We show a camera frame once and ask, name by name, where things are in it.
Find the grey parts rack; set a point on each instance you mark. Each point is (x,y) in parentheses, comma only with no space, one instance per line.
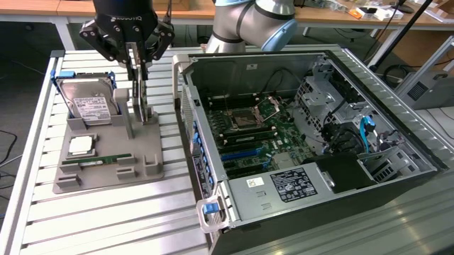
(105,138)

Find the black expansion slot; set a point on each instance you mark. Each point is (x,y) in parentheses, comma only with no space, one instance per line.
(237,148)

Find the silver CPU chip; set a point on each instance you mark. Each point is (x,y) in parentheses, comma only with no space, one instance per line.
(81,145)

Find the green motherboard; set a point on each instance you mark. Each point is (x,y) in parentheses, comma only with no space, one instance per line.
(280,143)

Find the green RAM stick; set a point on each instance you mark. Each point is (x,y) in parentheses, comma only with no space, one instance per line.
(102,160)
(248,136)

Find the black stand pole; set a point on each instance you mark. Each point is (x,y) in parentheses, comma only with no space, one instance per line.
(407,29)

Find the black plastic shroud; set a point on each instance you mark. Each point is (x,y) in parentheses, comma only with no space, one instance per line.
(340,172)

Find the grey power supply unit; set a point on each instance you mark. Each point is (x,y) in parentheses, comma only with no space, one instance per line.
(248,202)

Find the white box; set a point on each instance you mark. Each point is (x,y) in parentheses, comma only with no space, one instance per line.
(383,14)

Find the graphics card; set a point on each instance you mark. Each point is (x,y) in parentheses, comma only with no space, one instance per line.
(140,101)

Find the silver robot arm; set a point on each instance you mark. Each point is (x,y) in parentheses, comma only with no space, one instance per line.
(248,21)

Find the blue expansion slot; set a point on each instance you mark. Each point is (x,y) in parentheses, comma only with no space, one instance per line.
(240,154)

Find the metal disk bay cage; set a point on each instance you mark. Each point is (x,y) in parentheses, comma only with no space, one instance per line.
(315,98)

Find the CPU socket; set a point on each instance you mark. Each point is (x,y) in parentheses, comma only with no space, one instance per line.
(244,120)

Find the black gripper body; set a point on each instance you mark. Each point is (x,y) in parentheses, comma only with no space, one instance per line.
(124,16)

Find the hard disk in blue caddy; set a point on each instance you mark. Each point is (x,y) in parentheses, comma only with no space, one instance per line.
(88,106)

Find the wooden desk white legs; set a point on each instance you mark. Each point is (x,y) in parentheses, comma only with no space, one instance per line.
(325,16)
(28,8)

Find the black PC case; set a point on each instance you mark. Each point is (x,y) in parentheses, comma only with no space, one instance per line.
(319,220)

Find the silver chipset heat sink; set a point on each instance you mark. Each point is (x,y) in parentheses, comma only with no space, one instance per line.
(283,160)

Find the metal socket cover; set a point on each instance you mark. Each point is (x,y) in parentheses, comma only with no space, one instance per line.
(271,100)

